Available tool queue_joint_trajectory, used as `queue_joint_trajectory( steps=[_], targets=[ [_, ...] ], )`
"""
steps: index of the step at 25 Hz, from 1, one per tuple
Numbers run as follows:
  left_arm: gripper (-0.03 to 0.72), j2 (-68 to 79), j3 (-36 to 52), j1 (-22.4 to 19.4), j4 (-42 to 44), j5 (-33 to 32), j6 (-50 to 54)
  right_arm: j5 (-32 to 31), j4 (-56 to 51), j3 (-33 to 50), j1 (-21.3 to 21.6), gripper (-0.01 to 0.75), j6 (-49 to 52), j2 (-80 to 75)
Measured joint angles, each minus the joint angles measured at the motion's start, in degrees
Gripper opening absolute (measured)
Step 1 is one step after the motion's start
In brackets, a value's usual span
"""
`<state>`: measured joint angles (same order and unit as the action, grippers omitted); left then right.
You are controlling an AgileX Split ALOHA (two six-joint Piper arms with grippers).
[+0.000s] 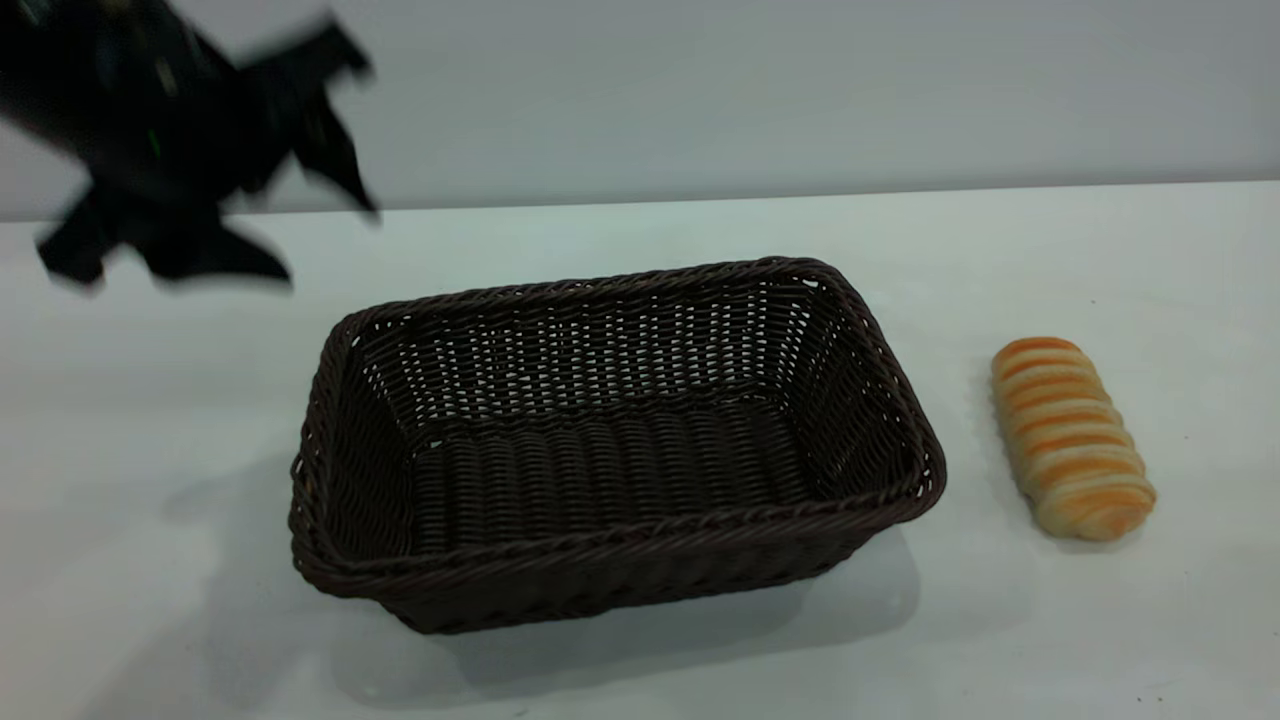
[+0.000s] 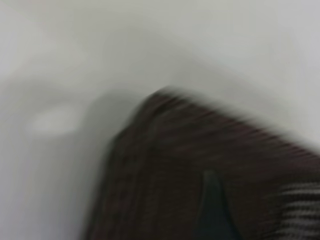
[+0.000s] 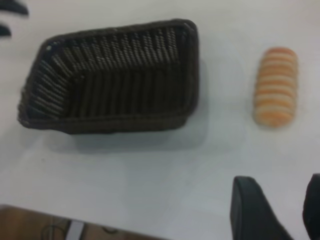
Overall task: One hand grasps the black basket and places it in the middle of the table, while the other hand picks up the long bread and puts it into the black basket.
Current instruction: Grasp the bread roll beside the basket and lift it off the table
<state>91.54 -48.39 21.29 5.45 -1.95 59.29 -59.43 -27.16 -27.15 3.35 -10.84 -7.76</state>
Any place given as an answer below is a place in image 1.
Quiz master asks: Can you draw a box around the striped orange bread roll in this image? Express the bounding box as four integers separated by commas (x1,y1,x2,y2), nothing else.
990,337,1158,542

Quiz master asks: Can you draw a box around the black wicker basket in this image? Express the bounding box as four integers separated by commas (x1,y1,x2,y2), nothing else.
288,257,947,636

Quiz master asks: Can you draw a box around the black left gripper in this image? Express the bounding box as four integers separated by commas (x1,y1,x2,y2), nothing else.
35,0,382,289

